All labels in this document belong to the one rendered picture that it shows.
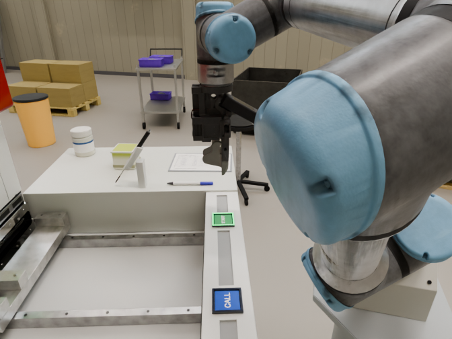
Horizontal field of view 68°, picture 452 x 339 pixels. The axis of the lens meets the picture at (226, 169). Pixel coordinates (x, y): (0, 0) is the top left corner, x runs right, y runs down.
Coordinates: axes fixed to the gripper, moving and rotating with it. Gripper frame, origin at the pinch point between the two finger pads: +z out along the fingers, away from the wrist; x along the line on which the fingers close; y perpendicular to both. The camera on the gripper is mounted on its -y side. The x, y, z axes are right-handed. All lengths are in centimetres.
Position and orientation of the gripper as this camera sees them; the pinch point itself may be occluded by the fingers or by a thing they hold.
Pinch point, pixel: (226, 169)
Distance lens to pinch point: 78.8
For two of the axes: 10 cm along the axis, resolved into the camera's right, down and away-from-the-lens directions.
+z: 0.0, 9.0, 4.4
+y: -10.0, 0.2, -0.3
